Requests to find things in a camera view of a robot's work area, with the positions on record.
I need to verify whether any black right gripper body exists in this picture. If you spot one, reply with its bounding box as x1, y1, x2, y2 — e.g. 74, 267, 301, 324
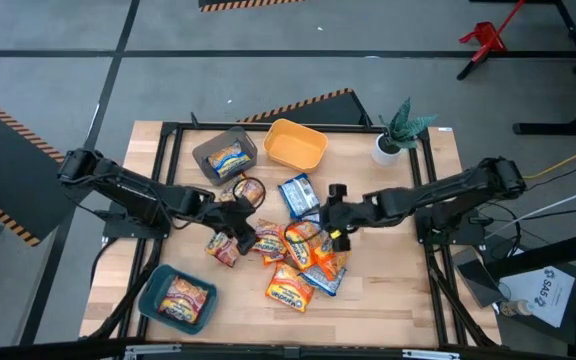
320, 194, 377, 236

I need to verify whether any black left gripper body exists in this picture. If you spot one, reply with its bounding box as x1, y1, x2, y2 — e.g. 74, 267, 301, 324
201, 195, 258, 232

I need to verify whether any red Maruchan roast beef pack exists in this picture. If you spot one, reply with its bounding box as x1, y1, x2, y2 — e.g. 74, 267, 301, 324
204, 231, 242, 268
219, 174, 267, 207
252, 218, 289, 266
156, 276, 210, 325

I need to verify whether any blue Maruchan soy sauce pack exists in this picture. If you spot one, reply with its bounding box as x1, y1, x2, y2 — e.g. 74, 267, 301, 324
277, 173, 322, 220
298, 267, 348, 297
206, 141, 253, 179

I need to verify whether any yellow plastic bin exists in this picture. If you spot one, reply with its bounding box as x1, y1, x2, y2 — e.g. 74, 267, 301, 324
262, 118, 329, 175

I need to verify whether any snake plant in white pot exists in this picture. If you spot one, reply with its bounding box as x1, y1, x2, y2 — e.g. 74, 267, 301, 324
370, 97, 438, 167

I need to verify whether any grey plastic bin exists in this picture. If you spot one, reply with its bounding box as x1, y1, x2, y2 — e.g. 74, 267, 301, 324
191, 125, 259, 187

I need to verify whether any black hazard-striped floor mat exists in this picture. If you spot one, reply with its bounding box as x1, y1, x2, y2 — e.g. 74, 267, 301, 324
197, 0, 305, 13
237, 88, 373, 127
0, 88, 98, 248

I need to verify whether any teal plastic bin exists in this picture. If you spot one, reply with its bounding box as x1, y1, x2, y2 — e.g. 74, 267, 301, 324
136, 263, 218, 336

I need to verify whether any black tablet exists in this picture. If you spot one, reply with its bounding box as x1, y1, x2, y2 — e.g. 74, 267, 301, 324
451, 247, 504, 309

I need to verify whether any small clear bottle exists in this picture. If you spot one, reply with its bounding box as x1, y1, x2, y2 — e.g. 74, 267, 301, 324
498, 298, 534, 318

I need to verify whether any white printed paper sheet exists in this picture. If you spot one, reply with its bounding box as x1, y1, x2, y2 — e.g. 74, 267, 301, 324
497, 264, 576, 329

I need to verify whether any black desk foot bar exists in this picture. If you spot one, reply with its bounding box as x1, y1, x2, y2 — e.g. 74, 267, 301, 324
511, 97, 576, 137

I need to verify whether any red metal stand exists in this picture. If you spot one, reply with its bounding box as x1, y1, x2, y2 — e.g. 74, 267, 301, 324
458, 0, 527, 64

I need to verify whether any black stand beam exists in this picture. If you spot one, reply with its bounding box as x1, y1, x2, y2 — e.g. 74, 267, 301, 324
482, 232, 576, 281

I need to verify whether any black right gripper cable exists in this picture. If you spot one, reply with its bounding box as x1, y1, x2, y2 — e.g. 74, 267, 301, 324
282, 219, 325, 246

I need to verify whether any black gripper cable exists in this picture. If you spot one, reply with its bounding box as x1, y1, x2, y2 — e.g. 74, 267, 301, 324
231, 176, 268, 209
282, 219, 325, 246

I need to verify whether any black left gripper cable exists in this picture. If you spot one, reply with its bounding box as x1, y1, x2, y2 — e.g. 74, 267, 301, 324
231, 176, 268, 209

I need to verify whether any black aluminium table frame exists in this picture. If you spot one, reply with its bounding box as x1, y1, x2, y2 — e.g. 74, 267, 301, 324
85, 112, 502, 360

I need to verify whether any silver metal bracket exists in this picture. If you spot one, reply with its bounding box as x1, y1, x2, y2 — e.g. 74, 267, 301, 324
122, 343, 182, 360
401, 348, 462, 360

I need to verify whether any white cable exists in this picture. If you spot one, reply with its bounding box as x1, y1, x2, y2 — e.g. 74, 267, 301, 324
485, 177, 576, 239

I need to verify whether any yellow extension cable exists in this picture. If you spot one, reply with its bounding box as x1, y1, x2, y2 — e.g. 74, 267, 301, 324
523, 138, 576, 180

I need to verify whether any black desk leg frame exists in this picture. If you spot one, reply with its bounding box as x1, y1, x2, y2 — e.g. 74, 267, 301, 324
456, 0, 576, 81

